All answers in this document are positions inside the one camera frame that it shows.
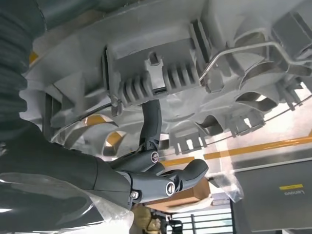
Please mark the brown cardboard box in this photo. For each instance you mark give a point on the brown cardboard box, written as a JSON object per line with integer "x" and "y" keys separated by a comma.
{"x": 189, "y": 197}

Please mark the stainless steel workbench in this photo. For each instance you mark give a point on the stainless steel workbench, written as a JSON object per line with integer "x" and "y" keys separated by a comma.
{"x": 292, "y": 126}

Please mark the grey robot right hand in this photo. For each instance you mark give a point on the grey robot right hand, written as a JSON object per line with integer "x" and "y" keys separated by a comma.
{"x": 60, "y": 181}

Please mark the grey laptop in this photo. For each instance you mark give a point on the grey laptop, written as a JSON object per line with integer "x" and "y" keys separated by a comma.
{"x": 268, "y": 200}

